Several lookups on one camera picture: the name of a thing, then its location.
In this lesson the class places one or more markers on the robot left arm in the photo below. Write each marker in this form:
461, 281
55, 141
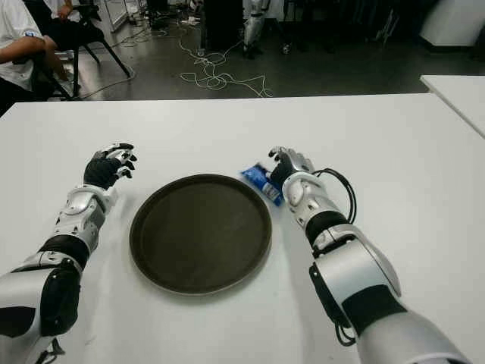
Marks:
76, 216

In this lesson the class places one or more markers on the black chair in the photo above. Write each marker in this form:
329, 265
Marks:
89, 36

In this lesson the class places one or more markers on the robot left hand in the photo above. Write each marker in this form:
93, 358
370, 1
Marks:
100, 170

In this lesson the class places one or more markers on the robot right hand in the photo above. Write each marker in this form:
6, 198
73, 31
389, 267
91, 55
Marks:
293, 161

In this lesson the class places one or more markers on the white curved panel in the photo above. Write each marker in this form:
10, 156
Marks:
454, 19

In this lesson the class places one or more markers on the person in black shorts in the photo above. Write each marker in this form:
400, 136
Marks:
66, 9

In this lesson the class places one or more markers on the white power strip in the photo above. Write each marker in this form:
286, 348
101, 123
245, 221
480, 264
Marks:
189, 21

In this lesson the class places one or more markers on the black cabinet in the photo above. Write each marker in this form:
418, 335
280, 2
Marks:
223, 22

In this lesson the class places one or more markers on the white shelf frame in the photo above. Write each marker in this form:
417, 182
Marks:
115, 13

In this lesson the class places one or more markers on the white side table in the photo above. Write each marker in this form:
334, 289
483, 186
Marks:
458, 95

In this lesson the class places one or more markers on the blue Oreo packet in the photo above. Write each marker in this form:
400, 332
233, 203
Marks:
257, 176

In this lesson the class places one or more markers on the round dark brown tray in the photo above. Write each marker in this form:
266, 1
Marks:
201, 235

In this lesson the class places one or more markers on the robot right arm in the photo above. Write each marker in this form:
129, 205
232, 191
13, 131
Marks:
356, 269

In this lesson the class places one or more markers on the person in white shirt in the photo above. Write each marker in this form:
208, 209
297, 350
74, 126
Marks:
15, 34

